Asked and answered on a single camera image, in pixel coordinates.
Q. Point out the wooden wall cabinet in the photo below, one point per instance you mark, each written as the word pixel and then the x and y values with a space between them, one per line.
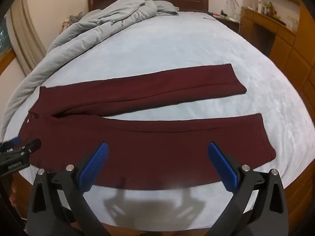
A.
pixel 304 54

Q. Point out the wooden framed window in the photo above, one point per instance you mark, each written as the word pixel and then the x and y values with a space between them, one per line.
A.
pixel 6 54

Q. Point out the grey duvet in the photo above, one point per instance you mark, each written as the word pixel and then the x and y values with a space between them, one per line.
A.
pixel 98 27

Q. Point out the cluttered nightstand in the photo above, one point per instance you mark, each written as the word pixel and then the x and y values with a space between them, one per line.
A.
pixel 226 19

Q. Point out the wooden desk with clutter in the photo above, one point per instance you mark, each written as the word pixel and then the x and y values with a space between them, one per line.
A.
pixel 268 27

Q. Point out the floral pillow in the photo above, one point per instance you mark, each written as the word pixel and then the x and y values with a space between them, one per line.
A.
pixel 70 22

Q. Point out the maroon pants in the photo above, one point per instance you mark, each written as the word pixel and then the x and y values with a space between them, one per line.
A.
pixel 152 142

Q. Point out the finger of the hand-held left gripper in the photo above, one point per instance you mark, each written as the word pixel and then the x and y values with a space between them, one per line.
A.
pixel 13 142
pixel 33 145

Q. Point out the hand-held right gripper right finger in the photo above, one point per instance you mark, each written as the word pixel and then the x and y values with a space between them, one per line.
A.
pixel 221 167

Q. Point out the beige window curtain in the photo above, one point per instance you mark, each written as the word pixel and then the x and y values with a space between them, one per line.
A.
pixel 27 36

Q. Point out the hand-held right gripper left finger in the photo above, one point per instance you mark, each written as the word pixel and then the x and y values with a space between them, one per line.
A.
pixel 94 167

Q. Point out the bed with white sheet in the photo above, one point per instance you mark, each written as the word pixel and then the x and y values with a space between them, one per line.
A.
pixel 157 44

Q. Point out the grey pillow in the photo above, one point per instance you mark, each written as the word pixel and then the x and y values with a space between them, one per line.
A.
pixel 166 7

